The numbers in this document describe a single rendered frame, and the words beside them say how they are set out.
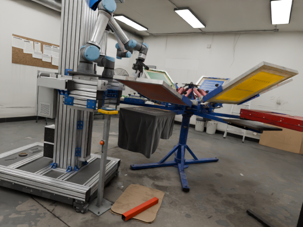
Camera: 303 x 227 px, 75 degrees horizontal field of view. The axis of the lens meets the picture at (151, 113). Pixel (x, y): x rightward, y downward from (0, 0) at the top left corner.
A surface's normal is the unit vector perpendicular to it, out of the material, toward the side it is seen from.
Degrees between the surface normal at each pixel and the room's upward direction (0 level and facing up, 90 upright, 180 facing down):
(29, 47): 89
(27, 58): 90
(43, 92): 90
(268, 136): 78
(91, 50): 97
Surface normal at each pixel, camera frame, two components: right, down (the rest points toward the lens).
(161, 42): -0.54, 0.06
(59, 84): -0.21, 0.11
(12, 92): 0.84, 0.18
